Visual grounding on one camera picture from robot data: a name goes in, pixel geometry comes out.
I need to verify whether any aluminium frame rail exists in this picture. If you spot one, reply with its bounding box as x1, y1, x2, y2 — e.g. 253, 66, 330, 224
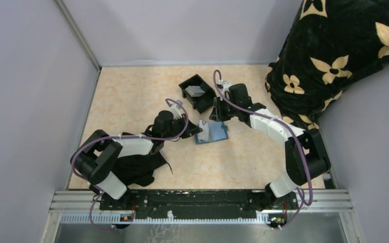
50, 189, 354, 225

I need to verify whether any black cloth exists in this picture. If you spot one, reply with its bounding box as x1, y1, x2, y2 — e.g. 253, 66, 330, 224
111, 140, 169, 187

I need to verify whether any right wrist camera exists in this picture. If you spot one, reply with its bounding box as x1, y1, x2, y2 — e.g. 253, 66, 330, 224
218, 80, 231, 99

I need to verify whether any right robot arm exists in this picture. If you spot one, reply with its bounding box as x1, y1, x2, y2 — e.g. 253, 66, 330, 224
209, 80, 331, 209

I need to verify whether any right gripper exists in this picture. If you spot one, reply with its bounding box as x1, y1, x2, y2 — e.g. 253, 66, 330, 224
210, 95, 240, 122

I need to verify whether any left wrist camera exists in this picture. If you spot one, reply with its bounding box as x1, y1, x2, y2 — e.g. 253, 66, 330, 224
170, 100, 184, 119

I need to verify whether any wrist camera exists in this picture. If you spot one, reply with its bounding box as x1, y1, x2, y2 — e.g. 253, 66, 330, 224
218, 80, 231, 99
170, 100, 184, 119

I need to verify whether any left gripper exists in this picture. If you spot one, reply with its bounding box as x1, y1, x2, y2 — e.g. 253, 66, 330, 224
163, 113, 202, 140

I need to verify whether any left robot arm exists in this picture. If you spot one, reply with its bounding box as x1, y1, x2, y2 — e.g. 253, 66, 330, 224
70, 110, 202, 210

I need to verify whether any white patterned credit card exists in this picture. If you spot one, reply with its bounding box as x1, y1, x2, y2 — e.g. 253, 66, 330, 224
197, 120, 210, 141

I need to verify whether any black floral blanket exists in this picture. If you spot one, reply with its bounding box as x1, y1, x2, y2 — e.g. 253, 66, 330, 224
265, 0, 389, 130

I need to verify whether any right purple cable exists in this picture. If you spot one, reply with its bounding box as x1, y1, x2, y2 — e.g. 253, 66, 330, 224
213, 69, 314, 230

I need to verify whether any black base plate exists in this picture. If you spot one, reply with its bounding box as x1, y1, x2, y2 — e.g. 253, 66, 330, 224
99, 189, 298, 220

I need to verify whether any black card tray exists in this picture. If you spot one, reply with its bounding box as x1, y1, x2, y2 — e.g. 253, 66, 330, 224
178, 74, 216, 114

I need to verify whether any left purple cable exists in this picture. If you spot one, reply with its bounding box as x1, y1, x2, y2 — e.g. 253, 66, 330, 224
70, 98, 190, 232

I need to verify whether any grey card stack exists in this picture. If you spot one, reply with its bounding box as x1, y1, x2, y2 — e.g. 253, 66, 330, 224
184, 86, 205, 97

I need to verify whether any blue card holder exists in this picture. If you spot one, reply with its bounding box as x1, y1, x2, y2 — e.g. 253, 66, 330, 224
195, 121, 229, 145

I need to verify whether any purple cable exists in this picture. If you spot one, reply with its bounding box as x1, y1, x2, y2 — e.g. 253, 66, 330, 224
70, 98, 190, 232
213, 69, 314, 230

